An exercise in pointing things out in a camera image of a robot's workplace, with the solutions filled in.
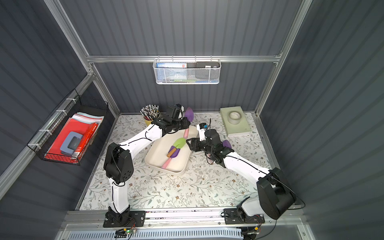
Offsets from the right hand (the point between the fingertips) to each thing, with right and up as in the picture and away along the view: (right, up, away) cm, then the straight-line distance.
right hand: (189, 141), depth 81 cm
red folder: (-60, +9, -6) cm, 61 cm away
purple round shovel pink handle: (-10, -10, +14) cm, 20 cm away
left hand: (+1, +11, +7) cm, 13 cm away
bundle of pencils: (-26, +18, +15) cm, 35 cm away
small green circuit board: (-28, -41, -12) cm, 51 cm away
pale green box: (+38, +8, +28) cm, 48 cm away
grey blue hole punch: (-53, +1, -15) cm, 55 cm away
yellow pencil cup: (-28, +11, +17) cm, 35 cm away
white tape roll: (+33, +15, +30) cm, 47 cm away
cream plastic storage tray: (-22, -8, +16) cm, 29 cm away
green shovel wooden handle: (-9, -4, +21) cm, 23 cm away
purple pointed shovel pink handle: (-1, +16, +12) cm, 20 cm away
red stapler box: (-48, +2, -12) cm, 50 cm away
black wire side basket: (-60, +18, +5) cm, 62 cm away
